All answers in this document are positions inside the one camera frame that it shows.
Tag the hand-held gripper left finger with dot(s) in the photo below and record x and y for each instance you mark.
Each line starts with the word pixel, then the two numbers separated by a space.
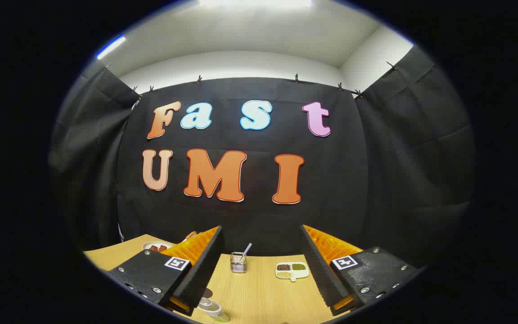
pixel 205 265

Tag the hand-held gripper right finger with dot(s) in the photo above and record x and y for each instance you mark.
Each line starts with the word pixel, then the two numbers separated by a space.
pixel 317 265

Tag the dark brown round coaster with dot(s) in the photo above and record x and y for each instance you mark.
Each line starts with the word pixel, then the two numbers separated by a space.
pixel 207 293

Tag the clear juice bottle white label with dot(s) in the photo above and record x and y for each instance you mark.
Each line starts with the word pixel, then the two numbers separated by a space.
pixel 212 308

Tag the white divided bean dish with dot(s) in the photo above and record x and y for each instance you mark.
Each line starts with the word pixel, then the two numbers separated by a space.
pixel 291 271

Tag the striped straw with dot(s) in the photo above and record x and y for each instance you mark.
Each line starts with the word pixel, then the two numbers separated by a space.
pixel 247 249

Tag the wooden table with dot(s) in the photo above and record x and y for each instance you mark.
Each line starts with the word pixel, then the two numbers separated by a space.
pixel 259 292

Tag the small white plate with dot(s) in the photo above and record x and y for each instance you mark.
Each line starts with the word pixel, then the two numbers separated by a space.
pixel 147 245

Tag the wide ceiling light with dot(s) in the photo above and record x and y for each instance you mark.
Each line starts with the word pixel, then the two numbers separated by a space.
pixel 254 2

